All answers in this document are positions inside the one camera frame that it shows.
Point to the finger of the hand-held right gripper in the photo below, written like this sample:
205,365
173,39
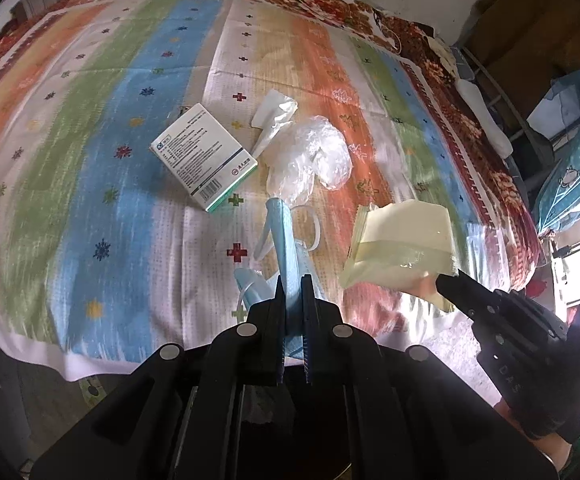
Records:
470,296

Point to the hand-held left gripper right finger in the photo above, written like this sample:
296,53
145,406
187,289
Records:
311,330

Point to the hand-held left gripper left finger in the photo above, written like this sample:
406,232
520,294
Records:
275,320

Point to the blue face mask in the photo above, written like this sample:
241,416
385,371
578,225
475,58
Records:
292,260

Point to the pale yellow plastic packet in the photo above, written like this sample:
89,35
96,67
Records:
400,240

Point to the person's right hand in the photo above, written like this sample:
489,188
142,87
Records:
556,455

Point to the clear plastic bag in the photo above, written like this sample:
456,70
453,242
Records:
310,150

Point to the white medicine box green edge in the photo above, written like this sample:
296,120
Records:
199,155

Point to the white tissue wrapper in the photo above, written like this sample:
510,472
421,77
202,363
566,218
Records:
272,110

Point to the pale blue cloth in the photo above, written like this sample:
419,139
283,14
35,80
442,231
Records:
565,105

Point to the striped colourful blanket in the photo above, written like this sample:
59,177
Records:
94,185

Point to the brown hanging cloth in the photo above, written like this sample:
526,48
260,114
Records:
535,25

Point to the white cloth on rail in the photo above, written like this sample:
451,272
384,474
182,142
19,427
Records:
480,110

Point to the metal bed rail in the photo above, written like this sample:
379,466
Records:
495,95

